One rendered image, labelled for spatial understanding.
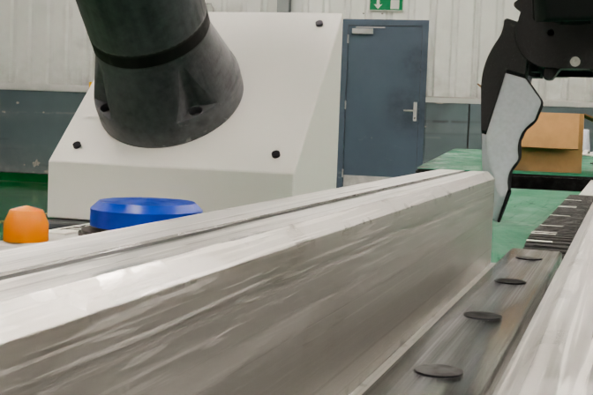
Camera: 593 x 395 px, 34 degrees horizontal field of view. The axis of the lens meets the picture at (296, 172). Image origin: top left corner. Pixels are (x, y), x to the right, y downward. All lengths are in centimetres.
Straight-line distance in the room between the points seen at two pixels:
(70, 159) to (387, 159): 1049
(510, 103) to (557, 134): 192
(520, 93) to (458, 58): 1079
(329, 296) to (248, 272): 5
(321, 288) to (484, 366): 4
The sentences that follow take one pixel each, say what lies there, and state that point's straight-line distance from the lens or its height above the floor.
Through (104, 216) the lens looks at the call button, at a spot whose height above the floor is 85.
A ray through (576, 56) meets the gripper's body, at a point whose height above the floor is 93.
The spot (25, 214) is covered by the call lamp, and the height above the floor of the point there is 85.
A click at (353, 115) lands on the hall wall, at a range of 1147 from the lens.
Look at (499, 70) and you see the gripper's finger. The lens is 62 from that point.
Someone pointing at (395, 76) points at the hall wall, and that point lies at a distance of 1142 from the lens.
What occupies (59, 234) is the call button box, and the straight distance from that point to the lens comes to 36.
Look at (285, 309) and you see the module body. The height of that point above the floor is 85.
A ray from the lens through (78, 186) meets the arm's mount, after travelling 98.
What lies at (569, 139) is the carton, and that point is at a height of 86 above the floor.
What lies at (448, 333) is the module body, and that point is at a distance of 23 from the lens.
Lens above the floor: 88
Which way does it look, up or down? 3 degrees down
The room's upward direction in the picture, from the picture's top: 2 degrees clockwise
